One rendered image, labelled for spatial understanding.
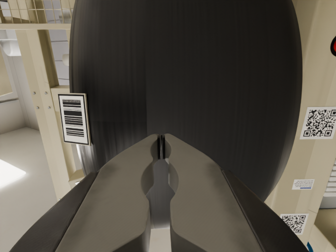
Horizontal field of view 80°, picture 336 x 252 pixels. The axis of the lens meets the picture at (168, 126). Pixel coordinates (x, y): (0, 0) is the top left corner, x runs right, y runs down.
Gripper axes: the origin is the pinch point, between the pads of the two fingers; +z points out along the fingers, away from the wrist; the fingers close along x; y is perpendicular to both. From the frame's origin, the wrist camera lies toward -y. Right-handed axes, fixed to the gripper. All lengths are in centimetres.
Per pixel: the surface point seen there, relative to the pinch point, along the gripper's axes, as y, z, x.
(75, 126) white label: 4.3, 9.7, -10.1
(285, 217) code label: 40, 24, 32
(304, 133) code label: 15.9, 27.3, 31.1
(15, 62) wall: 113, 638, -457
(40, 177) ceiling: 295, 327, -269
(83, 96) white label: 0.8, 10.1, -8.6
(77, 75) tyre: -0.9, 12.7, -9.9
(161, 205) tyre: 15.4, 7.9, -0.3
